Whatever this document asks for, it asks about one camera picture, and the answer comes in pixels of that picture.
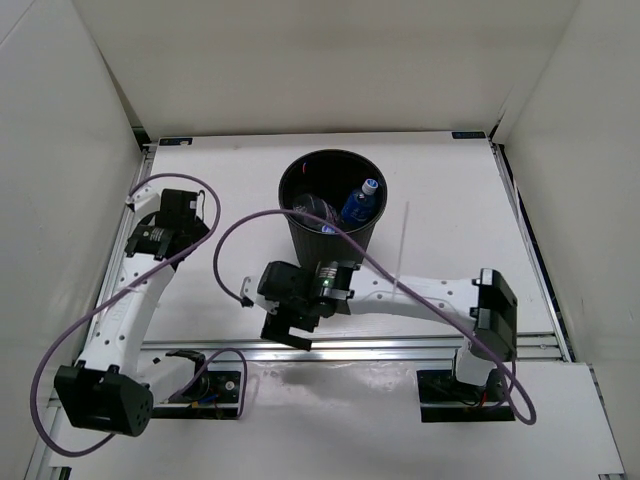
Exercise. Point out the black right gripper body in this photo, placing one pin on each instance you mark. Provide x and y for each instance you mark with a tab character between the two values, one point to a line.
298	311

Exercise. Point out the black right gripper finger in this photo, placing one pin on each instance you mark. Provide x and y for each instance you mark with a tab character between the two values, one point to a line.
275	329
297	342

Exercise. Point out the orange white label clear bottle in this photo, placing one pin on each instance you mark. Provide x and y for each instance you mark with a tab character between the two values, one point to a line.
314	205

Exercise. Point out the blue label plastic bottle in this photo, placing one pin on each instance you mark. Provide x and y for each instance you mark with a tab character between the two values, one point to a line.
360	205

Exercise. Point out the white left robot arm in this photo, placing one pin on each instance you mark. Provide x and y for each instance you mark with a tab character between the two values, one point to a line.
106	390

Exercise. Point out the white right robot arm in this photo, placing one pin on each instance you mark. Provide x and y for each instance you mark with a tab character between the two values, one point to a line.
485	306

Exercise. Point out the black plastic waste bin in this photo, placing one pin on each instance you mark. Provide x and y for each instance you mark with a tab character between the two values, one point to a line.
332	175

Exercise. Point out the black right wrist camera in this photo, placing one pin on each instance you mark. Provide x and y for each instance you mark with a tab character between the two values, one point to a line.
282	282

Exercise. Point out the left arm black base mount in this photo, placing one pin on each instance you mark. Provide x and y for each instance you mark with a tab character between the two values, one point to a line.
205	390

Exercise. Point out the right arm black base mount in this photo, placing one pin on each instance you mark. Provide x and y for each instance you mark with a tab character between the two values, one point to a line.
445	400

